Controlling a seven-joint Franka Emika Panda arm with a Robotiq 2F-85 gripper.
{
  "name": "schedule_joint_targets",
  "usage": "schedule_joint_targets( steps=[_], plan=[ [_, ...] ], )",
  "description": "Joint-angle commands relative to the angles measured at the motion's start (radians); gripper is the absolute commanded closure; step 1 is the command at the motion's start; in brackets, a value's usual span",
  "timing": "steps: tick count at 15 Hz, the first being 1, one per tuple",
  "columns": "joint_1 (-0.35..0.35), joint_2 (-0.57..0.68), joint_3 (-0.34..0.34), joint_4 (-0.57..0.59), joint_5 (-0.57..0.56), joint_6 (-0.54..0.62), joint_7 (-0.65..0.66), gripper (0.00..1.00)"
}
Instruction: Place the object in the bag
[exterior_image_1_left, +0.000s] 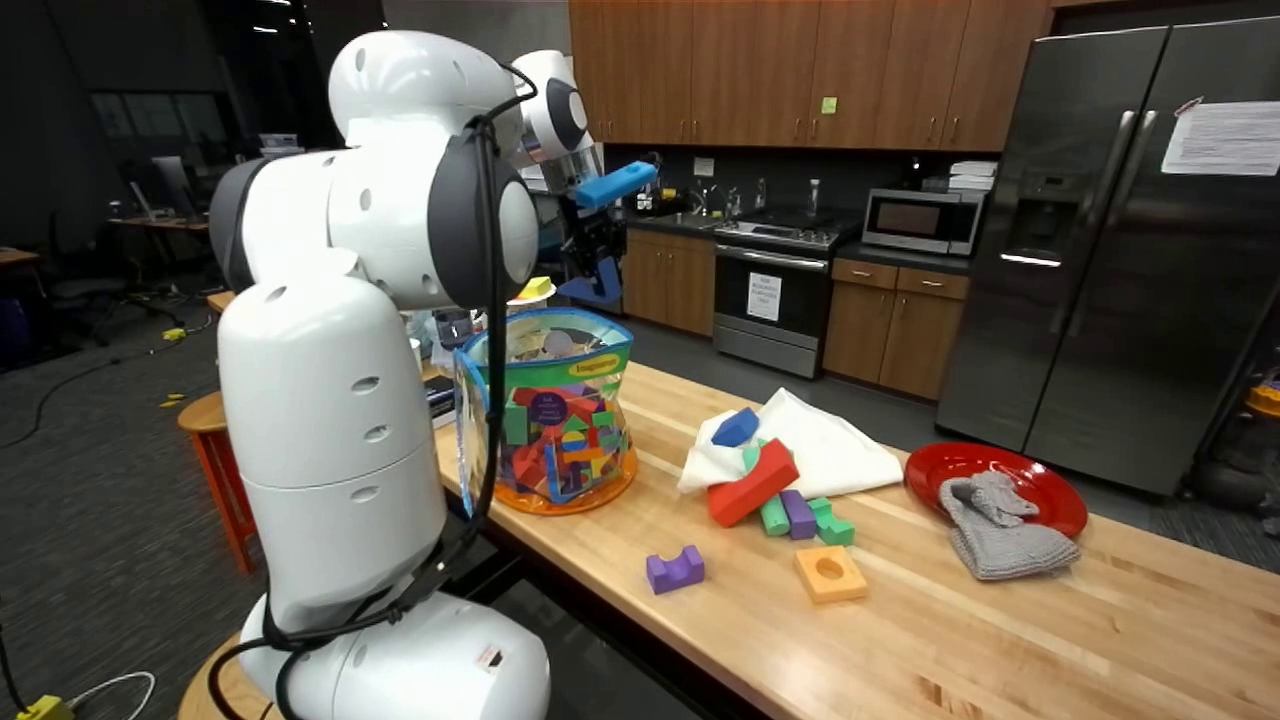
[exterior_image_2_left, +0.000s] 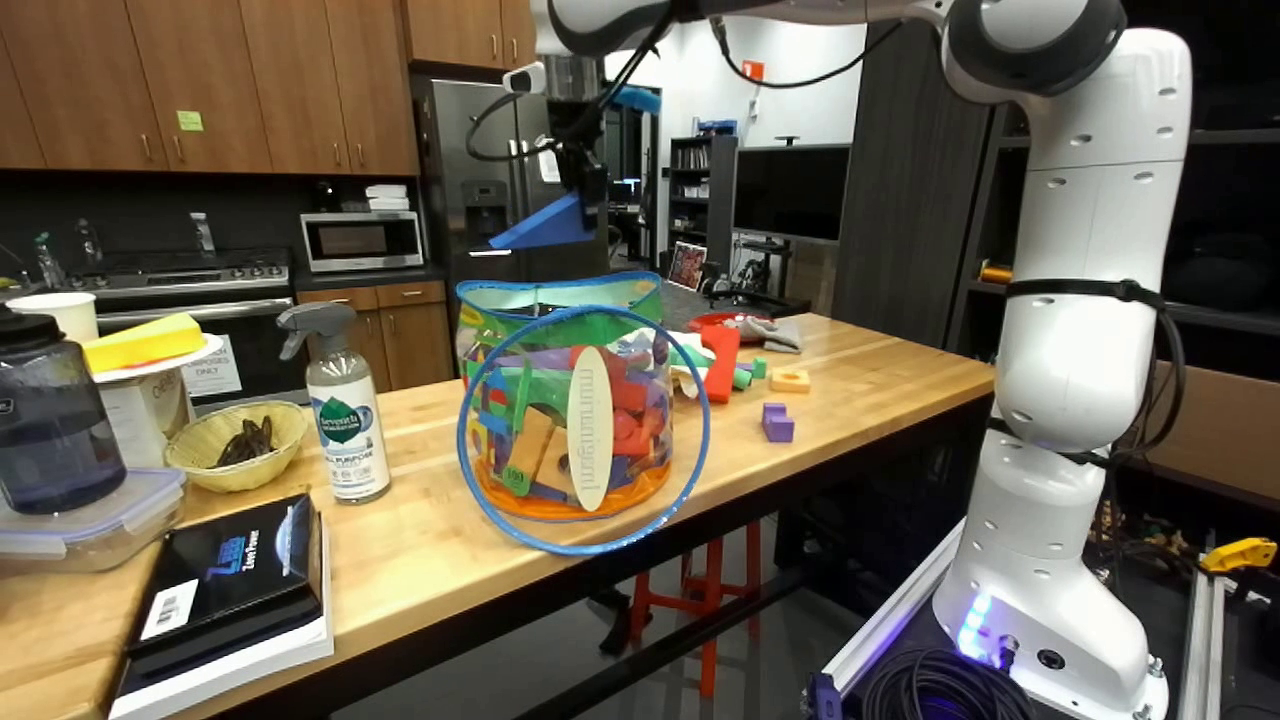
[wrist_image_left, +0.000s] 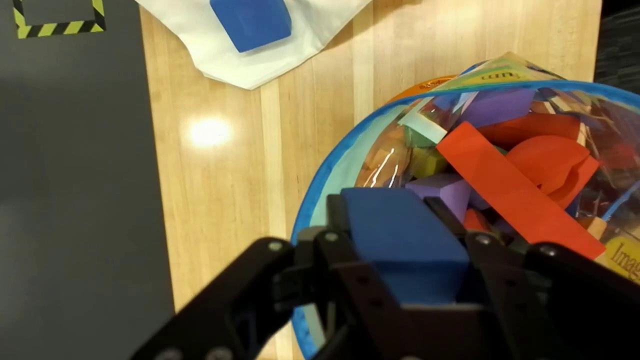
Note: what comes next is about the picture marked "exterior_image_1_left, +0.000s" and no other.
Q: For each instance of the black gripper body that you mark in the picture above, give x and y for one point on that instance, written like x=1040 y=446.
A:
x=600 y=237

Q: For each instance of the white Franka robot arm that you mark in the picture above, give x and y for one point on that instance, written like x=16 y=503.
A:
x=334 y=440

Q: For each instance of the yellow bowl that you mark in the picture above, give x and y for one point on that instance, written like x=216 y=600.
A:
x=539 y=289

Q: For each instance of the white paper on oven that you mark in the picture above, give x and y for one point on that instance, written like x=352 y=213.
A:
x=767 y=297

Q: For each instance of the clear jar of toys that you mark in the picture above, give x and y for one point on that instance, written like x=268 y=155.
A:
x=566 y=425

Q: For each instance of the stainless steel oven range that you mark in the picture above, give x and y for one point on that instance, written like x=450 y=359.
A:
x=773 y=340

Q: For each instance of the blue oval foam block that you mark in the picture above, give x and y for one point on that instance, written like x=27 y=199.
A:
x=732 y=425

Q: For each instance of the pale green foam block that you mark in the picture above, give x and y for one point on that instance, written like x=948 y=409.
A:
x=748 y=459

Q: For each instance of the red long foam block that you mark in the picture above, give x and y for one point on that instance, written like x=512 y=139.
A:
x=754 y=488

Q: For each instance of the green sticky note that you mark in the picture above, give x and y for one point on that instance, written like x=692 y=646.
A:
x=828 y=106

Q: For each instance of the small green foam block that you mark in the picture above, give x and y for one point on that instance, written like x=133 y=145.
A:
x=773 y=517

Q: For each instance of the white cloth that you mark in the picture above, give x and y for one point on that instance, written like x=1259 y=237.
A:
x=840 y=461

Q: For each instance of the small purple foam block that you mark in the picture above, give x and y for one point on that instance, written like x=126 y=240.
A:
x=799 y=514

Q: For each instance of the purple bridge foam block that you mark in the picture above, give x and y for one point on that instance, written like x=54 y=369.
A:
x=674 y=569

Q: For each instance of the silver microwave oven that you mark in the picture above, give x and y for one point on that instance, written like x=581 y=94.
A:
x=921 y=220

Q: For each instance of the green stepped foam block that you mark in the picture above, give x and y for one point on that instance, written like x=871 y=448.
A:
x=836 y=524

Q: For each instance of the orange square block with hole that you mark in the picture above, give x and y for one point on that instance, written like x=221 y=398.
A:
x=832 y=572

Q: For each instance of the white stacked containers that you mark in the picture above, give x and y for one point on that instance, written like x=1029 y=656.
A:
x=973 y=174

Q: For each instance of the red plate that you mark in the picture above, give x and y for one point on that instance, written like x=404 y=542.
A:
x=964 y=465

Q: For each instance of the round wooden stool orange legs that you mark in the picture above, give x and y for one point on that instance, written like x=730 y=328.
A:
x=206 y=446
x=214 y=685

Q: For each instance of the background wooden desk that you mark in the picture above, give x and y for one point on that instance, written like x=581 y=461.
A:
x=155 y=226

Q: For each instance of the gray folded cloth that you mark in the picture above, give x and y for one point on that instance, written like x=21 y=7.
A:
x=1006 y=532

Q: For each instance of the stainless steel refrigerator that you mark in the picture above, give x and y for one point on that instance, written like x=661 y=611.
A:
x=1107 y=333

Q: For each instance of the white paper on refrigerator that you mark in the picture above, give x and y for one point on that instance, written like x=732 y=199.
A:
x=1222 y=139

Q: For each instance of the wooden wall cabinets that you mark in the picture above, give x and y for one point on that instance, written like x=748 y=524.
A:
x=800 y=66

